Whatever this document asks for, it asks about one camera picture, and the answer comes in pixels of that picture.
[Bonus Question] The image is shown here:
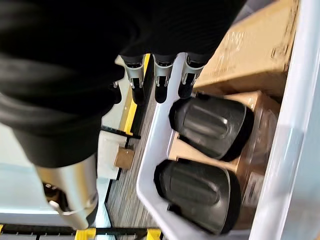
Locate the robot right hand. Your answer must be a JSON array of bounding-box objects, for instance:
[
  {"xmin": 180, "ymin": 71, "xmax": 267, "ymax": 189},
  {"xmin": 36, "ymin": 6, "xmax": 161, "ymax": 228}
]
[{"xmin": 0, "ymin": 0, "xmax": 248, "ymax": 230}]

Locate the large flat cardboard box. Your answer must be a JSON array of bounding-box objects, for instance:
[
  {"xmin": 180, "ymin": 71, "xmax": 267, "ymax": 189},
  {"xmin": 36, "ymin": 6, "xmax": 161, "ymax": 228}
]
[{"xmin": 193, "ymin": 0, "xmax": 300, "ymax": 101}]

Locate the white plastic box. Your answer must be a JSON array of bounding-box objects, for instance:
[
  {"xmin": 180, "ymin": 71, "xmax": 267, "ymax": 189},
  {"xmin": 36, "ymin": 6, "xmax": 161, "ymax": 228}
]
[{"xmin": 136, "ymin": 0, "xmax": 320, "ymax": 240}]

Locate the white rectangular block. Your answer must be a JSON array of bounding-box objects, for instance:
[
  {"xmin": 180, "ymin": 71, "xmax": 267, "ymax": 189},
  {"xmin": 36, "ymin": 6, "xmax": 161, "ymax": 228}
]
[{"xmin": 96, "ymin": 129, "xmax": 129, "ymax": 179}]

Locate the small brown cardboard piece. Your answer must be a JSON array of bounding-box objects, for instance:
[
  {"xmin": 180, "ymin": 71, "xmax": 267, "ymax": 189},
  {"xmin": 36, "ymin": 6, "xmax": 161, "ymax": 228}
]
[{"xmin": 114, "ymin": 146, "xmax": 136, "ymax": 171}]

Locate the black sole-shaped part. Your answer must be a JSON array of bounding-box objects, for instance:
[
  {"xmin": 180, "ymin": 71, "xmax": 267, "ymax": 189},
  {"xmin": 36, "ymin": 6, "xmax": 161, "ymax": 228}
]
[
  {"xmin": 169, "ymin": 95, "xmax": 256, "ymax": 162},
  {"xmin": 153, "ymin": 157, "xmax": 242, "ymax": 236}
]

